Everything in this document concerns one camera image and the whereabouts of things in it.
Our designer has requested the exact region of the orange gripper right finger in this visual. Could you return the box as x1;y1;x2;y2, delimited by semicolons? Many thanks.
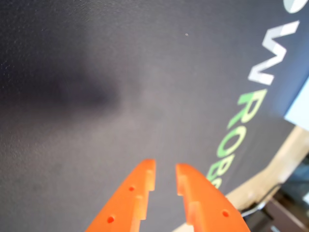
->
175;163;251;232

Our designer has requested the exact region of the dark brown box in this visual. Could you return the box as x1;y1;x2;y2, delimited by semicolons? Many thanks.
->
264;197;309;232

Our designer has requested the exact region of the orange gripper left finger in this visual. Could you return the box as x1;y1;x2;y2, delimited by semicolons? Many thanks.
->
84;158;156;232

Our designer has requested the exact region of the grey cable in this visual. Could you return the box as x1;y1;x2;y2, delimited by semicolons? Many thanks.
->
240;202;266;217

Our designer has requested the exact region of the dark mat with WOWROBO print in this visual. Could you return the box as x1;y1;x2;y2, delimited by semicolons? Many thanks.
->
0;0;309;232

